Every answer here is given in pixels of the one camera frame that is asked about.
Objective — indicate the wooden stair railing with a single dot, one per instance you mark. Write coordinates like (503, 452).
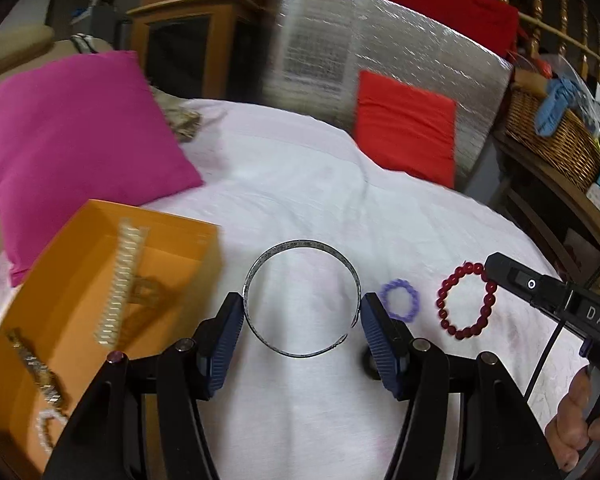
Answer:
(540, 15)

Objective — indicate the white pink bedspread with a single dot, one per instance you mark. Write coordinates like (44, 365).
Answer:
(296, 403)

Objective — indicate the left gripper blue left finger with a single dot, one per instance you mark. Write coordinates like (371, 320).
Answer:
(227, 326)

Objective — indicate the crumpled beige cloth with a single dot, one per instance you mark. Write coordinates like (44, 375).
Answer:
(183, 122)

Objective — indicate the orange cardboard box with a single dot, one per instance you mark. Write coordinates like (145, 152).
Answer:
(58, 309)

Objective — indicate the blue cloth in basket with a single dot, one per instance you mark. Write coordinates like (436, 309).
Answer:
(562, 95)

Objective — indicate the silver insulation mat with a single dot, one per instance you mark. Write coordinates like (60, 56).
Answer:
(317, 48)

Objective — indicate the person right hand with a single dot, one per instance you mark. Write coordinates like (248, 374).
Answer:
(568, 433)

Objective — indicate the wooden pillar cabinet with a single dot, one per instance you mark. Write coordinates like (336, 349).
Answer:
(207, 49)

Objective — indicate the silver bangle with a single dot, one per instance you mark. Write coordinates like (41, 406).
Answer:
(302, 298)

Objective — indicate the magenta pillow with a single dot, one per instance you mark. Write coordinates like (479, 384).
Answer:
(85, 127)

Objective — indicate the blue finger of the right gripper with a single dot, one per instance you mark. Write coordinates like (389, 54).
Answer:
(522, 281)

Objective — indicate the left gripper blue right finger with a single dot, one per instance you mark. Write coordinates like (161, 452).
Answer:
(379, 333)

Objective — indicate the red cushion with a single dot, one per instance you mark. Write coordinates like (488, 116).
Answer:
(404, 128)

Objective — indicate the red blanket on railing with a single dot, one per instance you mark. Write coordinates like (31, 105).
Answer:
(491, 23)

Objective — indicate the wooden side table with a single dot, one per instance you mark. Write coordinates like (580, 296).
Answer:
(561, 221)

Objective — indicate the beige hair claw clip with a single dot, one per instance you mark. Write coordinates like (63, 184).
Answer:
(133, 301)

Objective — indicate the rhinestone hair clip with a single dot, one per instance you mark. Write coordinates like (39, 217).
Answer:
(42, 375)

